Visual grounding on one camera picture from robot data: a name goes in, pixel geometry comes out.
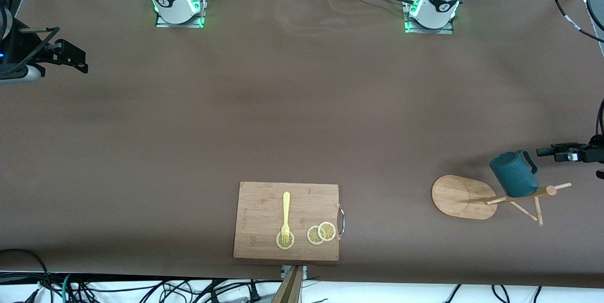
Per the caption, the teal ribbed cup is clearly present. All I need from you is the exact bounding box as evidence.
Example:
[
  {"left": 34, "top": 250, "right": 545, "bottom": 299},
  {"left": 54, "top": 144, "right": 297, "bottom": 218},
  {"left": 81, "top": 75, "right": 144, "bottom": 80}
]
[{"left": 489, "top": 150, "right": 539, "bottom": 198}]

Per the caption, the wooden cup rack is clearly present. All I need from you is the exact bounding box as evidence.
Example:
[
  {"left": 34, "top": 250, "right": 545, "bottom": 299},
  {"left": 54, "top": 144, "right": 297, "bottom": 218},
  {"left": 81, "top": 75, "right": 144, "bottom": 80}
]
[{"left": 431, "top": 175, "right": 572, "bottom": 227}]

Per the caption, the brown table cover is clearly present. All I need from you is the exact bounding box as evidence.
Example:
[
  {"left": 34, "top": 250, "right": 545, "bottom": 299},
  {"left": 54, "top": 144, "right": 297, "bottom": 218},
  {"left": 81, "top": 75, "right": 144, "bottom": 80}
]
[{"left": 0, "top": 0, "right": 604, "bottom": 289}]

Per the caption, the bamboo cutting board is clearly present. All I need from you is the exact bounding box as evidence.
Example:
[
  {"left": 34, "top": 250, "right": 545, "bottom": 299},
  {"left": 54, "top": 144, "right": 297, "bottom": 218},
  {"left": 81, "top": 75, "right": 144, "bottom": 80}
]
[{"left": 233, "top": 181, "right": 345, "bottom": 262}]

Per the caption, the yellow plastic fork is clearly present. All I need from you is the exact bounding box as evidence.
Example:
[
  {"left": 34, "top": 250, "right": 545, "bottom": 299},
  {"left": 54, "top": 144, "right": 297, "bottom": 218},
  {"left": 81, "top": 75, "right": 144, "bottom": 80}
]
[{"left": 281, "top": 192, "right": 291, "bottom": 243}]

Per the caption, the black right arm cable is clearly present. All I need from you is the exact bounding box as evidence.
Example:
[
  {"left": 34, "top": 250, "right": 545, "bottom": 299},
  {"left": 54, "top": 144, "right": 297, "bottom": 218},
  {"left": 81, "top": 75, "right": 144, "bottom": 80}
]
[{"left": 0, "top": 26, "right": 61, "bottom": 73}]

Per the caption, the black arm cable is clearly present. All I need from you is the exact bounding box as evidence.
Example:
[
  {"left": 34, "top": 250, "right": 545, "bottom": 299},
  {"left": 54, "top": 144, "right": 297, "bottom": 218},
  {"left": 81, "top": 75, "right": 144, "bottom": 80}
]
[
  {"left": 547, "top": 0, "right": 604, "bottom": 139},
  {"left": 0, "top": 26, "right": 61, "bottom": 73}
]

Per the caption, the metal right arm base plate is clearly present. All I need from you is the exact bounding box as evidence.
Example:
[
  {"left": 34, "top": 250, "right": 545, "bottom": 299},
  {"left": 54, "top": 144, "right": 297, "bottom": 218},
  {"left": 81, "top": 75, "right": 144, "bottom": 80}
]
[{"left": 155, "top": 0, "right": 207, "bottom": 28}]

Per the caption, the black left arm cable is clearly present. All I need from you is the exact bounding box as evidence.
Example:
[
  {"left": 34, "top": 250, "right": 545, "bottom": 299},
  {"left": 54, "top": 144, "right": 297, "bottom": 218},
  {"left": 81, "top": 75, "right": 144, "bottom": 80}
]
[{"left": 547, "top": 0, "right": 604, "bottom": 139}]

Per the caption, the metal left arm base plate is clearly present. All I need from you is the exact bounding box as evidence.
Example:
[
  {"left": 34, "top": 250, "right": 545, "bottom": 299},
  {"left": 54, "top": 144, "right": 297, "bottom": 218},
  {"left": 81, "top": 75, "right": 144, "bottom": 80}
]
[{"left": 403, "top": 0, "right": 455, "bottom": 35}]

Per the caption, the thick black cable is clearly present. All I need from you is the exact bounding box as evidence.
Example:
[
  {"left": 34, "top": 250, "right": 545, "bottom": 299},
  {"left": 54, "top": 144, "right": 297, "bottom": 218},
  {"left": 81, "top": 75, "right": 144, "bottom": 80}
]
[{"left": 0, "top": 248, "right": 54, "bottom": 303}]

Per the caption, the black cable with plug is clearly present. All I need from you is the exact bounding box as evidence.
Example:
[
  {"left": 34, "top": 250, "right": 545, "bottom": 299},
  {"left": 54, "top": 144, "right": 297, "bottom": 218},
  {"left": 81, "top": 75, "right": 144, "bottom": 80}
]
[{"left": 244, "top": 279, "right": 263, "bottom": 303}]

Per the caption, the small metal bracket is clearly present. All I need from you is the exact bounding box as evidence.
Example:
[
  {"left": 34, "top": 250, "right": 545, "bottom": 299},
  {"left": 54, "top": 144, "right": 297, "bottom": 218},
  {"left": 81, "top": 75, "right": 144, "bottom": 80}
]
[{"left": 280, "top": 265, "right": 308, "bottom": 281}]

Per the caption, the wooden post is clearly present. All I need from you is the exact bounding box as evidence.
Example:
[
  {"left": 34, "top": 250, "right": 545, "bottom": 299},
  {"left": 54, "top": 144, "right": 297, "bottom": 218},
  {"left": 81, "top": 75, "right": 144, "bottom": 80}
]
[{"left": 271, "top": 265, "right": 303, "bottom": 303}]

